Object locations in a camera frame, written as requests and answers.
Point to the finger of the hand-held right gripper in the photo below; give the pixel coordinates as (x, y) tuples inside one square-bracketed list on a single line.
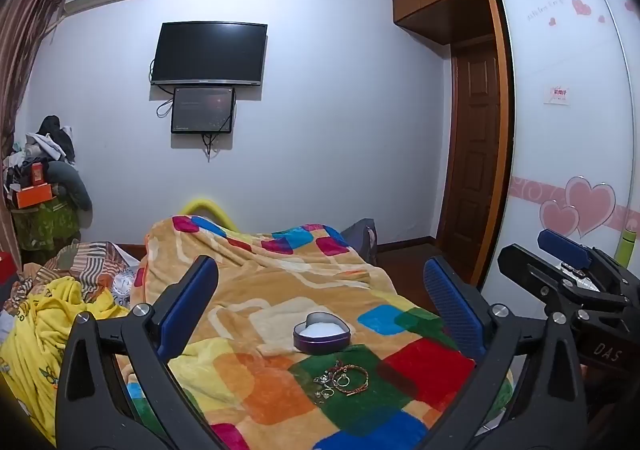
[(525, 265), (565, 245)]

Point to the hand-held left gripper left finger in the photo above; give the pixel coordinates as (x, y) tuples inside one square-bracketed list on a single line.
[(187, 300)]

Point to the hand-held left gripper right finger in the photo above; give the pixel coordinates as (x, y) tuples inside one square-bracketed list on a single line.
[(445, 295)]

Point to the purple heart-shaped jewelry box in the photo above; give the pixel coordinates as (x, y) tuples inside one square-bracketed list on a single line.
[(322, 332)]

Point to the green bottle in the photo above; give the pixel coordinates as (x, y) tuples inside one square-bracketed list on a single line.
[(627, 245)]

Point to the yellow pillow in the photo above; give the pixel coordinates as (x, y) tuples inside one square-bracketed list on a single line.
[(202, 207)]

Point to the grey bag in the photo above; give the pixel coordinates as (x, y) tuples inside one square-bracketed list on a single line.
[(362, 235)]

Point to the striped brown blanket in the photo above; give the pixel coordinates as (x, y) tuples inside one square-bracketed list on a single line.
[(85, 265)]

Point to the colourful patchwork blanket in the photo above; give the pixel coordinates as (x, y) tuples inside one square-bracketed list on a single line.
[(300, 280)]

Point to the white wardrobe with pink hearts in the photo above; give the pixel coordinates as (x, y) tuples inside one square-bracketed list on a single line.
[(565, 130)]

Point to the brown wooden door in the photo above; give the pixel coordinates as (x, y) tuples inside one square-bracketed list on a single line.
[(472, 155)]

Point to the white paper notice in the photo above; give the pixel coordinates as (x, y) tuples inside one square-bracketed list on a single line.
[(559, 95)]

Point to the yellow printed blanket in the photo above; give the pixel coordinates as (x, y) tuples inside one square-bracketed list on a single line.
[(35, 330)]

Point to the green patterned cloth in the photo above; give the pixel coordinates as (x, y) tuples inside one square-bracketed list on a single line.
[(45, 225)]

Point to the red bag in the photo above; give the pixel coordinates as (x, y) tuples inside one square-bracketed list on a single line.
[(6, 265)]

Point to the orange box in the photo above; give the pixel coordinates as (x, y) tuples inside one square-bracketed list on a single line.
[(35, 195)]

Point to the small red box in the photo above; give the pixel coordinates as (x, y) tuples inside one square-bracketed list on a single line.
[(38, 174)]

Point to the pile of clothes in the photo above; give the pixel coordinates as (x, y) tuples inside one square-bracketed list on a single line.
[(50, 140)]

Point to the brown striped curtain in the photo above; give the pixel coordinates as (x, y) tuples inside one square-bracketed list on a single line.
[(25, 55)]

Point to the small black wall monitor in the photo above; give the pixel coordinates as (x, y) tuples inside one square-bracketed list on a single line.
[(202, 110)]

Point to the black wall television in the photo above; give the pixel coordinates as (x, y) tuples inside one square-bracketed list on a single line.
[(210, 53)]

